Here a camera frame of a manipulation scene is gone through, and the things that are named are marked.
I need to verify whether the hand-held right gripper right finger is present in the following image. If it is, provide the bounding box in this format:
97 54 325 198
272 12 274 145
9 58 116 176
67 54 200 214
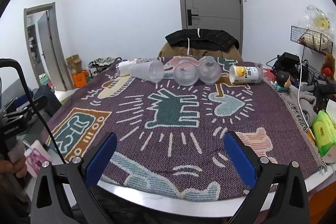
223 131 311 224

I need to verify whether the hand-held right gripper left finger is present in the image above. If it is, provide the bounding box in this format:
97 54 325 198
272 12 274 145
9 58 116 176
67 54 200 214
31 132 118 224

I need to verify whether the frosted clear plastic cup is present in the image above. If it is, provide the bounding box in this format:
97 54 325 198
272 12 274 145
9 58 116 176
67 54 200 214
128 59 165 83

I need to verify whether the person's left hand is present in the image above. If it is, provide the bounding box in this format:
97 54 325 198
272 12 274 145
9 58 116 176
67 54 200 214
0 154 28 179

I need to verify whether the pink and white bag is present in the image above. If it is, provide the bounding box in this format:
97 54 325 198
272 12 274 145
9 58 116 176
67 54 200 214
23 140 54 178

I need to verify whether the printed blanket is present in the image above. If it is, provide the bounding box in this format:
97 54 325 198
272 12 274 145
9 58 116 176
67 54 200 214
42 55 328 201

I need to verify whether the grey cloth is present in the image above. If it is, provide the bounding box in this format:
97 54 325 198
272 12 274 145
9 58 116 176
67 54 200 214
282 88 320 130

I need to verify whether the orange box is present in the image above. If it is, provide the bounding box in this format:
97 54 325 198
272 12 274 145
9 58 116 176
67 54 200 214
72 70 92 88

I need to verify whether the yellow label drink bottle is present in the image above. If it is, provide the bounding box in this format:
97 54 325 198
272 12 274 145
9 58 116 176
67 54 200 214
229 65 263 84

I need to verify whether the open grey door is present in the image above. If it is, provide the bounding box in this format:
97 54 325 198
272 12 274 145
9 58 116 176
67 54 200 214
37 10 68 92

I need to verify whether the green wet wipes packet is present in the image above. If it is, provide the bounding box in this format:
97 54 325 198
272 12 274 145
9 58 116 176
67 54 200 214
311 110 336 158

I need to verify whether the doll figure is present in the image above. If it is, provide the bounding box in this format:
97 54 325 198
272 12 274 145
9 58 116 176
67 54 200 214
271 71 292 92

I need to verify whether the cardboard box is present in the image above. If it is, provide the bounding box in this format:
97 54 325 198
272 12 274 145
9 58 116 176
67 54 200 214
65 54 83 74

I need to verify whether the pile of clothes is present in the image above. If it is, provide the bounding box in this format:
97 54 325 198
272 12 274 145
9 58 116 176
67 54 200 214
88 56 123 75

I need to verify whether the black device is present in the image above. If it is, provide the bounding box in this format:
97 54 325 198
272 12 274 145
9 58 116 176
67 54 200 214
270 52 303 75

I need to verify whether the brown cloth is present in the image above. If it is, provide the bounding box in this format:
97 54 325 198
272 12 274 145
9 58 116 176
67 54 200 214
157 42 243 62

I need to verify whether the black jacket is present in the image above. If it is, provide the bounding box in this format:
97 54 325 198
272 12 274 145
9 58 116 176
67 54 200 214
165 28 239 51

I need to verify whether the red plush toy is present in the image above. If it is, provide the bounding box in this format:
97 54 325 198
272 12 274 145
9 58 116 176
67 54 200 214
321 54 336 80

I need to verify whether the clear plastic bag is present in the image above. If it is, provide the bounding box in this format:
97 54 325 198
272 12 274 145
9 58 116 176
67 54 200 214
298 5 336 39

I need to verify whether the white cable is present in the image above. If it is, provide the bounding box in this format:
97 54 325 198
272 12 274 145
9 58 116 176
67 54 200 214
296 54 313 130

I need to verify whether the black wire basket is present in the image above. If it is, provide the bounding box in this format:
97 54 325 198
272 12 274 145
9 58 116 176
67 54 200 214
301 60 336 109

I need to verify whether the black wire wall rack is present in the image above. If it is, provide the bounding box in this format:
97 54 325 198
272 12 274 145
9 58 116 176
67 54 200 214
290 25 335 55

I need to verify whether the black door lock handle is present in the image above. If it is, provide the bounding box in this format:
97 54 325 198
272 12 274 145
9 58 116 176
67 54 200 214
186 9 199 26

